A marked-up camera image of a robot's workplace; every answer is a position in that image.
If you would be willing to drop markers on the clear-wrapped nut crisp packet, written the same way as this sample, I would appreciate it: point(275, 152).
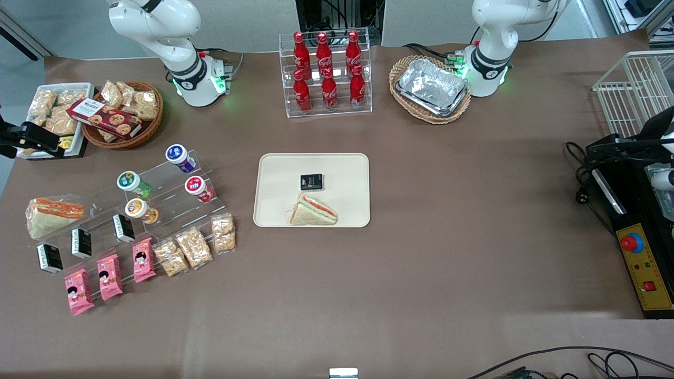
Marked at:
point(107, 136)
point(71, 98)
point(194, 247)
point(42, 102)
point(145, 105)
point(171, 258)
point(62, 125)
point(224, 234)
point(111, 93)
point(128, 90)
point(39, 121)

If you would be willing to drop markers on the small white device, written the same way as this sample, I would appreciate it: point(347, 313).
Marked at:
point(343, 373)

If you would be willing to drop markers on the black gold-print chocolate packet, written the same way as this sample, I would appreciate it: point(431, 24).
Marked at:
point(311, 182)

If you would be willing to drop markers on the silver foil container stack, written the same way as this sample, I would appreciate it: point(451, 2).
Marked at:
point(432, 87)

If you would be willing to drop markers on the light oval wicker basket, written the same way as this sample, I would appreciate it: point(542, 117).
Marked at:
point(403, 102)

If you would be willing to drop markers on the white rectangular bin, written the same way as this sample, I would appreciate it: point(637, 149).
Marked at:
point(84, 113)

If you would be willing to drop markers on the blue gum bottle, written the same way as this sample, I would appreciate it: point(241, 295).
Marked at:
point(177, 153)

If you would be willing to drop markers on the black equipment rack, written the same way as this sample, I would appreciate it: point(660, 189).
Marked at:
point(337, 16)

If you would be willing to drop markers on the wrapped triangular sandwich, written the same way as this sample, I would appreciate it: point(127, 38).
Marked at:
point(310, 213)
point(50, 216)

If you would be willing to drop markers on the clear acrylic bottle rack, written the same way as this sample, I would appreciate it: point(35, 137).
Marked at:
point(339, 108)

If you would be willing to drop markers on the orange gum bottle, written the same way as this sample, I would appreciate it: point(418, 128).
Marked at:
point(136, 208)

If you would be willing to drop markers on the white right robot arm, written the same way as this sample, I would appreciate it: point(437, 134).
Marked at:
point(196, 87)

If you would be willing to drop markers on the aluminium frame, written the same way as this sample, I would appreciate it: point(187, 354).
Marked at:
point(637, 16)

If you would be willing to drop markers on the red gum bottle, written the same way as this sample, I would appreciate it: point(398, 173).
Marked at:
point(195, 185)

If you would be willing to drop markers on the clear acrylic stepped display stand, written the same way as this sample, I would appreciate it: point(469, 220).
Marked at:
point(168, 208)

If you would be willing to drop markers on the red cookie box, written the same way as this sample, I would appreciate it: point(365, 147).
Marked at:
point(105, 118)

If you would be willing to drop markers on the black control box yellow panel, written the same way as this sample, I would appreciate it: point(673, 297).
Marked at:
point(645, 268)

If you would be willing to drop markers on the black white-print small box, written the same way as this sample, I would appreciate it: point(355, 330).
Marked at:
point(124, 228)
point(50, 258)
point(81, 243)

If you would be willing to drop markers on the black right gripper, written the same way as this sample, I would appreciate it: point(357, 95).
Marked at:
point(9, 138)

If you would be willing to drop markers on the pink snack packet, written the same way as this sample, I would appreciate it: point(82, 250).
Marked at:
point(143, 260)
point(79, 292)
point(109, 277)

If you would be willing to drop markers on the red cola bottle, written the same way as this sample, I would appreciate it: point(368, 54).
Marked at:
point(323, 52)
point(329, 95)
point(301, 55)
point(303, 97)
point(353, 52)
point(357, 90)

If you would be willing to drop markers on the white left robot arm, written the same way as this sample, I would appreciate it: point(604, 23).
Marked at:
point(489, 31)

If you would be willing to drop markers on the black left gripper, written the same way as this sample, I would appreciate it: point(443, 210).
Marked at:
point(648, 143)

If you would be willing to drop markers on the dark brown round wicker basket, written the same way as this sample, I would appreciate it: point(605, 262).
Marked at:
point(150, 129)

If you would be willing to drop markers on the yellow snack packet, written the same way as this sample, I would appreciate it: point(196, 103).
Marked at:
point(67, 143)

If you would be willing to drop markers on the green gum bottle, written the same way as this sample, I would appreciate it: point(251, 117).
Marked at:
point(128, 181)

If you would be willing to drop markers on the beige plastic tray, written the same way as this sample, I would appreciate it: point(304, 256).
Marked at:
point(347, 173)

